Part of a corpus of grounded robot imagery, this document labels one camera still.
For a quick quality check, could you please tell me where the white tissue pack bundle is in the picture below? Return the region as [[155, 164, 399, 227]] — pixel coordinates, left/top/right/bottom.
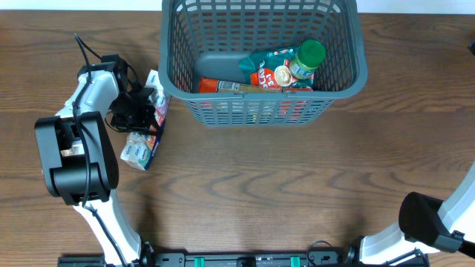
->
[[120, 70, 171, 171]]

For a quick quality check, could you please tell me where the spaghetti pack with red ends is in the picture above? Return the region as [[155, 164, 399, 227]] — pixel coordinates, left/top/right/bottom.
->
[[197, 76, 314, 94]]

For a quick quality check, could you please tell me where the green Nescafe coffee bag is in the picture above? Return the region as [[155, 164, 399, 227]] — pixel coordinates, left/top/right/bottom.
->
[[238, 47, 314, 91]]

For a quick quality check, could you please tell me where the green lid jar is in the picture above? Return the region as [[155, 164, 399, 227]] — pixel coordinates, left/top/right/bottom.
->
[[289, 40, 327, 79]]

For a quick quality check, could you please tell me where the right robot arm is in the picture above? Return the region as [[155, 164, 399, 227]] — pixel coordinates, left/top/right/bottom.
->
[[344, 167, 474, 267]]

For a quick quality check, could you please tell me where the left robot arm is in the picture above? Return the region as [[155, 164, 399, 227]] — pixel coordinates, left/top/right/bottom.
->
[[34, 54, 165, 266]]

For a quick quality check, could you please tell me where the grey plastic basket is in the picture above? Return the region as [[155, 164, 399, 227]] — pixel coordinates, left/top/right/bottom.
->
[[159, 0, 368, 127]]

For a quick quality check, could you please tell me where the black rail at table edge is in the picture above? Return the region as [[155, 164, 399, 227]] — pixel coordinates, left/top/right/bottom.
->
[[57, 240, 430, 267]]

